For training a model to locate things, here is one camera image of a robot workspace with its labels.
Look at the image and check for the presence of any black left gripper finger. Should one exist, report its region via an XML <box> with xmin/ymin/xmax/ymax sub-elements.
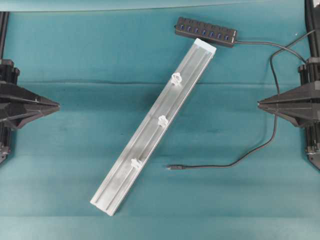
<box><xmin>0</xmin><ymin>83</ymin><xmax>60</xmax><ymax>110</ymax></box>
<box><xmin>0</xmin><ymin>109</ymin><xmax>59</xmax><ymax>129</ymax></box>

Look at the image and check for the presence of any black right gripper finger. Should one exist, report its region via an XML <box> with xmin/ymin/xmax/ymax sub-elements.
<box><xmin>260</xmin><ymin>108</ymin><xmax>320</xmax><ymax>128</ymax></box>
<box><xmin>258</xmin><ymin>81</ymin><xmax>320</xmax><ymax>107</ymax></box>

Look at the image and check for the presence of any black USB cable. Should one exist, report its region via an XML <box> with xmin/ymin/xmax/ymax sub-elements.
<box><xmin>165</xmin><ymin>29</ymin><xmax>316</xmax><ymax>172</ymax></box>

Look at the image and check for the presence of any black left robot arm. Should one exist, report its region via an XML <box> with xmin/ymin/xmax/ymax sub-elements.
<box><xmin>0</xmin><ymin>11</ymin><xmax>60</xmax><ymax>163</ymax></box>

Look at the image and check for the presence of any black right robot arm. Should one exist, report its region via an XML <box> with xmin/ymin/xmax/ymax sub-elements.
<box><xmin>258</xmin><ymin>0</ymin><xmax>320</xmax><ymax>169</ymax></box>

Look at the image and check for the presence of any black USB hub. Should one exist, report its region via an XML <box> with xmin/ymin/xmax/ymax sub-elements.
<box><xmin>174</xmin><ymin>16</ymin><xmax>238</xmax><ymax>48</ymax></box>

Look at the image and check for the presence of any green table cloth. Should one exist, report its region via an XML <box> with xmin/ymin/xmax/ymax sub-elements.
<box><xmin>0</xmin><ymin>1</ymin><xmax>320</xmax><ymax>240</ymax></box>

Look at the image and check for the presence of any white ring near hub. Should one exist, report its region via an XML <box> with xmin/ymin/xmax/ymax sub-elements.
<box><xmin>171</xmin><ymin>72</ymin><xmax>183</xmax><ymax>85</ymax></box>

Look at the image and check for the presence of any silver aluminium rail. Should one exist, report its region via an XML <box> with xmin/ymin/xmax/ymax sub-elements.
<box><xmin>90</xmin><ymin>38</ymin><xmax>217</xmax><ymax>216</ymax></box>

